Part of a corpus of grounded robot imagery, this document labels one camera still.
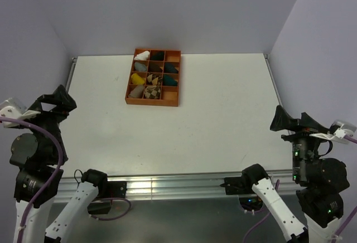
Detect yellow rolled sock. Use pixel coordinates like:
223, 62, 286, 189
131, 72, 147, 85

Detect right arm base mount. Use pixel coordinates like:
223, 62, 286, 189
220, 177, 252, 195

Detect brown argyle sock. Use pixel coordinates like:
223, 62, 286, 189
144, 85, 161, 99

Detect grey rolled sock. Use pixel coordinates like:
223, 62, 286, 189
134, 62, 147, 72

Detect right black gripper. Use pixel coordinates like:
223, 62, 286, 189
269, 103, 330, 180

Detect aluminium table frame rail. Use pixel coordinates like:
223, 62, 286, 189
55, 170, 301, 203

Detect teal rolled sock upper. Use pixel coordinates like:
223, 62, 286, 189
163, 62, 180, 74

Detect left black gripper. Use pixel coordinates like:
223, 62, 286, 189
18, 84, 76, 159

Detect orange wooden compartment tray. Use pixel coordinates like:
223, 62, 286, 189
125, 48, 181, 107

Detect teal rolled sock lower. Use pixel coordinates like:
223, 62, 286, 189
162, 74, 178, 86

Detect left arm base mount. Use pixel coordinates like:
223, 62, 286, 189
87, 181, 127, 216

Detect argyle rolled sock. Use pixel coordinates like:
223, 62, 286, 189
146, 73, 162, 86

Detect dark brown rolled sock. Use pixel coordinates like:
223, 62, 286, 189
148, 62, 162, 73

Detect teal rolled sock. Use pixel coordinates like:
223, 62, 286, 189
162, 74, 178, 86
163, 62, 180, 74

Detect tan sock with maroon cuff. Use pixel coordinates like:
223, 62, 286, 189
128, 85, 144, 99

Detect white rolled sock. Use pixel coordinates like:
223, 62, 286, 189
134, 50, 150, 61

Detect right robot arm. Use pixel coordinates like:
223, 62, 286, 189
241, 105, 356, 242

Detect dark green rolled sock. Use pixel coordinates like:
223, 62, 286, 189
149, 50, 165, 61

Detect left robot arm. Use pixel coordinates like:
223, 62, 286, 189
10, 85, 109, 242

